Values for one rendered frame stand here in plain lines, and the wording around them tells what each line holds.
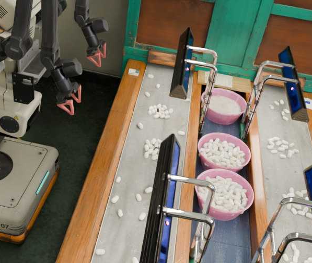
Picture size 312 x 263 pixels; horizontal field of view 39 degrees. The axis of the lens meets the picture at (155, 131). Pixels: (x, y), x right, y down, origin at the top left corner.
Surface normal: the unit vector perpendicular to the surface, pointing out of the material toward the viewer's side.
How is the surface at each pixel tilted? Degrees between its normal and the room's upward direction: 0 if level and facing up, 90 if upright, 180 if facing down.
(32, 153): 0
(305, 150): 0
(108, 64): 90
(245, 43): 90
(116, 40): 90
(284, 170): 0
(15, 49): 90
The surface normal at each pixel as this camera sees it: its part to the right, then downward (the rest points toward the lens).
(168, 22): -0.12, 0.60
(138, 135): 0.14, -0.78
